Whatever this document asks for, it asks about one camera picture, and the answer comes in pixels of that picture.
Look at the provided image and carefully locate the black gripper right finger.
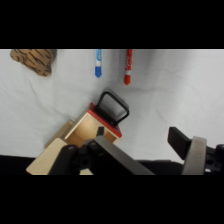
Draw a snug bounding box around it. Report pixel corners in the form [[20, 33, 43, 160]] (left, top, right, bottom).
[[167, 126, 224, 176]]

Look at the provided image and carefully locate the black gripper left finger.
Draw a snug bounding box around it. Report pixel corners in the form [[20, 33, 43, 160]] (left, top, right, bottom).
[[49, 126, 156, 176]]

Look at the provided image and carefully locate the red marker pen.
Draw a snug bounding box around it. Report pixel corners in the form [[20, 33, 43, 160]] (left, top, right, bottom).
[[123, 49, 134, 86]]

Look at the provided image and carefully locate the blue marker pen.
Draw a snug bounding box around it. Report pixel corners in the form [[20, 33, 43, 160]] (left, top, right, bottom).
[[94, 49, 103, 79]]

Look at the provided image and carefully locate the wooden box with red rim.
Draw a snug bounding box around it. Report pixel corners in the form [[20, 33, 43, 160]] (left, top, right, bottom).
[[25, 102, 123, 176]]

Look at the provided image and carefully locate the tiger striped plush toy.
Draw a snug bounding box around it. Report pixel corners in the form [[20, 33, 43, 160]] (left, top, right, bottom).
[[9, 49, 58, 77]]

